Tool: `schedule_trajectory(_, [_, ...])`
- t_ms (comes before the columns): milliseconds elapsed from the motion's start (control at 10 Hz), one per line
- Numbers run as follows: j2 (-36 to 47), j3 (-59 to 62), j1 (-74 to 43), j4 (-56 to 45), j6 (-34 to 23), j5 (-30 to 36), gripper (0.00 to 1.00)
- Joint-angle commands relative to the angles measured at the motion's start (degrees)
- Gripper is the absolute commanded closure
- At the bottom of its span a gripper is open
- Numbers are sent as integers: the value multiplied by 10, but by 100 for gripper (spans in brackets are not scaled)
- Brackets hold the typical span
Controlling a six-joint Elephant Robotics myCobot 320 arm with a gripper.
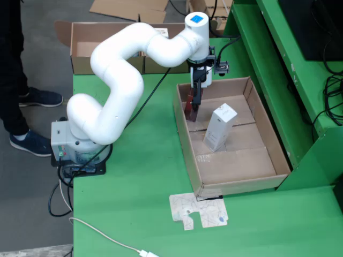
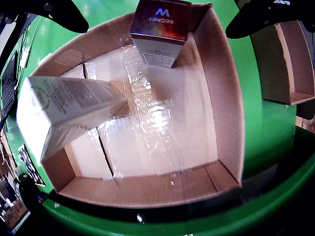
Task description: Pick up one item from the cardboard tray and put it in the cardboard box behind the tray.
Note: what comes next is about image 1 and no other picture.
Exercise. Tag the flat cardboard sheet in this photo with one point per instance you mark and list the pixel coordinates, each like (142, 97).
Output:
(128, 9)

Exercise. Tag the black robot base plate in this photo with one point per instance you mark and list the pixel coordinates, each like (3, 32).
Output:
(99, 171)

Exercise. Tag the white carton with cow print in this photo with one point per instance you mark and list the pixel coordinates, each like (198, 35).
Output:
(162, 32)

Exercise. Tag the black monitor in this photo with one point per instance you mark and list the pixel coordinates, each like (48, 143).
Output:
(308, 26)

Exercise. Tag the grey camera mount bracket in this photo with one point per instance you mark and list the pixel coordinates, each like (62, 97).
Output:
(210, 54)

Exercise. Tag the white scribbled paper cutout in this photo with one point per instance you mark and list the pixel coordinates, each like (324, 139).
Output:
(198, 208)

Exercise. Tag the shallow cardboard tray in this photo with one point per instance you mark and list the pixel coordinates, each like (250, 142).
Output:
(241, 160)

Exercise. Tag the dark blue sneaker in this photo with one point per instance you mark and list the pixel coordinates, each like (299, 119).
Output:
(32, 144)
(43, 97)

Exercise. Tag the brown cardboard boxes pile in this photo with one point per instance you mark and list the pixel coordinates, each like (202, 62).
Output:
(222, 10)

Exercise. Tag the dark red carton box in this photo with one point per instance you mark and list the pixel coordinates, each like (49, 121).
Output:
(190, 115)

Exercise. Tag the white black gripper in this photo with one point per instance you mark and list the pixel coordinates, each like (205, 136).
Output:
(201, 76)

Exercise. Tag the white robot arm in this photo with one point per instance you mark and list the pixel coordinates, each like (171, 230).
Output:
(120, 80)

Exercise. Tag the person's dark trouser legs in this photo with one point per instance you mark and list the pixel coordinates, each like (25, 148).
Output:
(8, 67)

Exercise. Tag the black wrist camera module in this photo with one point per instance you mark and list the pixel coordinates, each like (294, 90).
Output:
(222, 68)

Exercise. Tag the green metal shelf unit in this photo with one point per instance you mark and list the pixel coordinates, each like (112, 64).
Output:
(281, 93)

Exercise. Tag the cardboard box with divider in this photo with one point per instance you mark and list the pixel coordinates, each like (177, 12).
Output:
(80, 34)

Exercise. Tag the tall white carton box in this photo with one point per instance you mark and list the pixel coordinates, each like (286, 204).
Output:
(219, 125)

